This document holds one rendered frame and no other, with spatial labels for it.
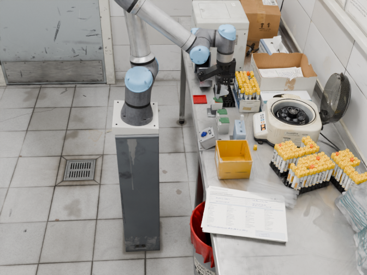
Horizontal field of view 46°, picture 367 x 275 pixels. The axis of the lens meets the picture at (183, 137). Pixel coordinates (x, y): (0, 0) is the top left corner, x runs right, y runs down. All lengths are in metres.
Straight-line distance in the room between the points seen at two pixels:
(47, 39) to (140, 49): 1.93
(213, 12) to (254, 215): 1.18
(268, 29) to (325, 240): 1.51
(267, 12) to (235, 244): 1.60
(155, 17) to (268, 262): 0.99
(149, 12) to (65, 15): 2.00
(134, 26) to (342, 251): 1.20
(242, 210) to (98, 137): 1.91
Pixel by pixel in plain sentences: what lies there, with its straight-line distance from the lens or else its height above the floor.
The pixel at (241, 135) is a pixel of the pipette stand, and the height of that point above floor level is 0.97.
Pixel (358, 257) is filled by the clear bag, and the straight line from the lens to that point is 1.63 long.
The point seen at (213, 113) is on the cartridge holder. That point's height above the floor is 0.89.
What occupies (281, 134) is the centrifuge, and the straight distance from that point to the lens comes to 1.91.
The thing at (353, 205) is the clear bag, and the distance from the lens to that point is 1.70.
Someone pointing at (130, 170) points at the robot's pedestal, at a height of 0.66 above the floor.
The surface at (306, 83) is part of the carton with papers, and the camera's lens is 2.23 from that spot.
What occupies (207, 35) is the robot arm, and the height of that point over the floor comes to 1.30.
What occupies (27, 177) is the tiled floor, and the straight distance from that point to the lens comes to 3.13.
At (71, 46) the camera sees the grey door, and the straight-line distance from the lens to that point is 3.78.
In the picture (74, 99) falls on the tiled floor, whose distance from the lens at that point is 3.79.
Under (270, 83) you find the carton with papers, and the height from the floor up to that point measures 0.99.
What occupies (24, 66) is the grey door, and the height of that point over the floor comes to 0.19.
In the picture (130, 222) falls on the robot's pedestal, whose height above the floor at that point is 0.26.
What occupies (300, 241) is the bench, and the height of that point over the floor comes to 0.87.
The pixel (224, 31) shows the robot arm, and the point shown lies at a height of 1.32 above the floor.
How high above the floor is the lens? 2.13
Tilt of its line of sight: 40 degrees down
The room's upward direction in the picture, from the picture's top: 2 degrees clockwise
